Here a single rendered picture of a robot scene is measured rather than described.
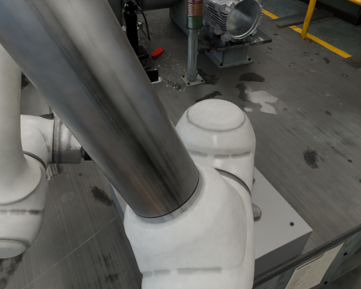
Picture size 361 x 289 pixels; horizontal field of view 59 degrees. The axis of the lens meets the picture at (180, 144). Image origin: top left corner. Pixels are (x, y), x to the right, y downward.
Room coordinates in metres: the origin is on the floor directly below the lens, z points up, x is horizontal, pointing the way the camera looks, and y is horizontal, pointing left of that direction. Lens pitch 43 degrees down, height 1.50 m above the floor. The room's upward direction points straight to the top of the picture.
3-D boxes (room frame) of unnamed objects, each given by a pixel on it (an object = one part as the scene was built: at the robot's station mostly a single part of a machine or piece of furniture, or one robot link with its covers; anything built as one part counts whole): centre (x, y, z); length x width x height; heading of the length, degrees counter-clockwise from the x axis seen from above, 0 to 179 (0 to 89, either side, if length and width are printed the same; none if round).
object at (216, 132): (0.45, -0.06, 1.06); 0.18 x 0.16 x 0.22; 171
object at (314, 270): (0.52, -0.45, 0.40); 0.21 x 0.01 x 0.30; 116
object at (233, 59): (1.37, -0.22, 0.86); 0.27 x 0.24 x 0.12; 110
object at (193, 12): (1.16, -0.05, 1.10); 0.06 x 0.06 x 0.04
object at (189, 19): (1.16, -0.05, 1.05); 0.06 x 0.06 x 0.04
